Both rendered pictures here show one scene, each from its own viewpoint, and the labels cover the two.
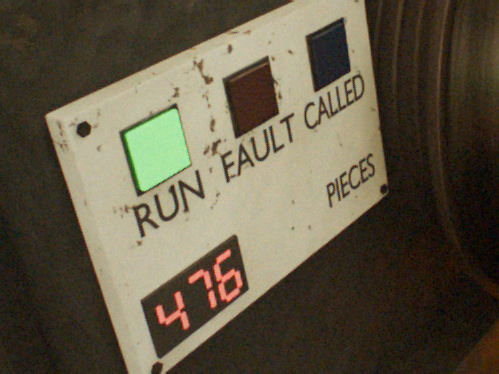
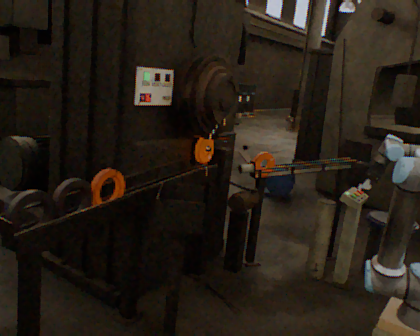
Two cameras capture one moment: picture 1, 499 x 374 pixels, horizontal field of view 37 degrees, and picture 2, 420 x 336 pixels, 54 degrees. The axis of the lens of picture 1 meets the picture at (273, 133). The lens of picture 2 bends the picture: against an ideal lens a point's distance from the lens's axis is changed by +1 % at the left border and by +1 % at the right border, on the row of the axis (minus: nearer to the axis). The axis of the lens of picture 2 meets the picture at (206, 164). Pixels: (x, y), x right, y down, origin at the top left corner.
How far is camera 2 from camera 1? 1.67 m
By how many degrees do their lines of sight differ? 17
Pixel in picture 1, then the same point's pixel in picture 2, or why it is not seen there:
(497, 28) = (189, 78)
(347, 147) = (166, 92)
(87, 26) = (143, 59)
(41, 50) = (138, 60)
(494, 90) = (187, 86)
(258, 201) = (154, 91)
